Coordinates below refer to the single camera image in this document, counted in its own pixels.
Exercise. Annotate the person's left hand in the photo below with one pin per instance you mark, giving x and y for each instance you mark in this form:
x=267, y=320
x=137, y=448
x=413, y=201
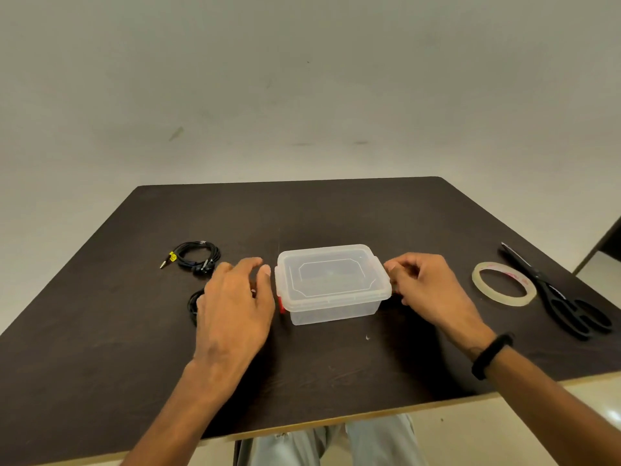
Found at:
x=233, y=325

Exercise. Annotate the person's right hand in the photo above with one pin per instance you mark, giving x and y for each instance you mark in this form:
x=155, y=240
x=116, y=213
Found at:
x=436, y=296

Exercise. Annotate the person's left thumb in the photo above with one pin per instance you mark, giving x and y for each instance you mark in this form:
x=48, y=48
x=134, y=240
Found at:
x=267, y=288

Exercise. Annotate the person's right fingers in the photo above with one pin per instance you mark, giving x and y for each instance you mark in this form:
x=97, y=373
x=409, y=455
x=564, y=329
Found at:
x=405, y=271

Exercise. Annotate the clear lid with red latches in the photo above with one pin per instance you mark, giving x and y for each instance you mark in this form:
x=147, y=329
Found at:
x=330, y=276

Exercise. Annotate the person's left forearm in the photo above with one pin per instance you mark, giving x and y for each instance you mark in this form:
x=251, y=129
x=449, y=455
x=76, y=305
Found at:
x=179, y=422

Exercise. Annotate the person's right forearm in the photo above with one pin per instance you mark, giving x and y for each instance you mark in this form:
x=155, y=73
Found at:
x=558, y=412

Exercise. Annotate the black earphones with yellow tag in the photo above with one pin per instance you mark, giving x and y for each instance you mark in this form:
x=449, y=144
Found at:
x=201, y=269

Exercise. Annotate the clear plastic storage box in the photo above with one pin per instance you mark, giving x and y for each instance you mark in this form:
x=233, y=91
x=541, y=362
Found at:
x=334, y=313

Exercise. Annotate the clear adhesive tape roll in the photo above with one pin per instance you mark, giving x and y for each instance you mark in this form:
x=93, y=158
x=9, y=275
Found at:
x=507, y=301

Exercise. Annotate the black wristband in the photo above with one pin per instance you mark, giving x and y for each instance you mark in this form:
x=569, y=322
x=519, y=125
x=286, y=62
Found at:
x=490, y=356

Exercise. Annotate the black scissors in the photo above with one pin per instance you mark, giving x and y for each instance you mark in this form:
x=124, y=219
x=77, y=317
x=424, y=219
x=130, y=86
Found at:
x=558, y=300

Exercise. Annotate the black table leg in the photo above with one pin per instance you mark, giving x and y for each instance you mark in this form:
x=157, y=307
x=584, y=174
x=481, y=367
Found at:
x=241, y=456

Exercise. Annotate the grey trousers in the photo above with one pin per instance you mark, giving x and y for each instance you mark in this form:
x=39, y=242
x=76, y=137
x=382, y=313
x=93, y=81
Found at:
x=378, y=446

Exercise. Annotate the dark wooden furniture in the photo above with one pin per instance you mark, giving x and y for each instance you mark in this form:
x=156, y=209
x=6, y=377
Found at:
x=609, y=242

